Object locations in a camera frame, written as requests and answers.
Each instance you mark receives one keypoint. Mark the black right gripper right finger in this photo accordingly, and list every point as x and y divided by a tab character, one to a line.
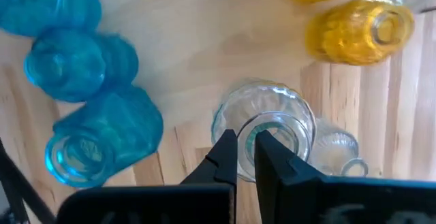
272	173

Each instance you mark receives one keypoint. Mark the clear ribbed square decanter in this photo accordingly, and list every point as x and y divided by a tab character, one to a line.
335	149

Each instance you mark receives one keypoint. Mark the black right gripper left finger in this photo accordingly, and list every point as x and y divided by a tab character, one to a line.
223	169

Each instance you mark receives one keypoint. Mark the teal star-cut glass vase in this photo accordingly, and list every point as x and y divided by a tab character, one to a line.
112	132

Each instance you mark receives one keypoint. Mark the yellow ribbed glass jar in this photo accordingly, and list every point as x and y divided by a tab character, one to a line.
354	33

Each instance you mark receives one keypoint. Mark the clear ribbed glass jar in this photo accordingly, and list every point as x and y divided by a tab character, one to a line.
265	105

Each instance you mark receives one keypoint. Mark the teal quilted glass vase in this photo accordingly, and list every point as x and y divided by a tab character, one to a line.
75	64

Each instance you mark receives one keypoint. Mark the wooden shelf with black frame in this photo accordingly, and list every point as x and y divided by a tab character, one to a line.
204	30

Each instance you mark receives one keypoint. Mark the teal embossed glass vase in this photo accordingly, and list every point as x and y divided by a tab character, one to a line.
47	6

